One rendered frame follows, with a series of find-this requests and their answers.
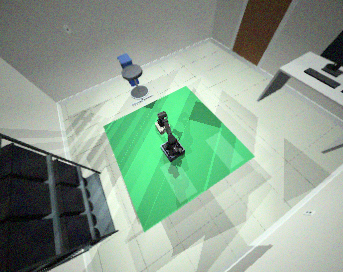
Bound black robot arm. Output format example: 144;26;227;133
157;111;180;156

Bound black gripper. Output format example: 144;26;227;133
163;143;182;154

